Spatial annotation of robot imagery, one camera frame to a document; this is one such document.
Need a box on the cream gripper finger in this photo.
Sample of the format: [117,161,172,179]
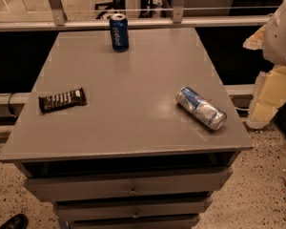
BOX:
[243,25,266,51]
[246,65,286,129]

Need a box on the black rxbar chocolate bar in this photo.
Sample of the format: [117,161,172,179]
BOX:
[38,88,88,114]

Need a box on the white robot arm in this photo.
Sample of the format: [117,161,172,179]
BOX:
[243,0,286,129]

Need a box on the silver blue redbull can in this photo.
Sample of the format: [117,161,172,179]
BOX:
[176,87,227,131]

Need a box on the blue upright soda can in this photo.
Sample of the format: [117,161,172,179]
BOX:
[110,13,129,52]

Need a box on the top grey drawer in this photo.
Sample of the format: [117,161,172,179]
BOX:
[26,167,233,202]

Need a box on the grey drawer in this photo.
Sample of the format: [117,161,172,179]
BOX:
[71,215,200,229]
[54,197,213,221]
[26,167,233,202]

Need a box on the grey drawer cabinet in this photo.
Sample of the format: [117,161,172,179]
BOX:
[0,27,255,229]

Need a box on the bottom grey drawer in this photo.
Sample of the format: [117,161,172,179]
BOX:
[71,215,200,229]

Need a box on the middle grey drawer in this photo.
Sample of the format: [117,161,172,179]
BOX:
[54,197,213,221]

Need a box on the black shoe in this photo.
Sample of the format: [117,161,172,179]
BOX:
[0,214,29,229]

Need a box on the grey metal rail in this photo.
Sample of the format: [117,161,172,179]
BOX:
[0,14,273,32]

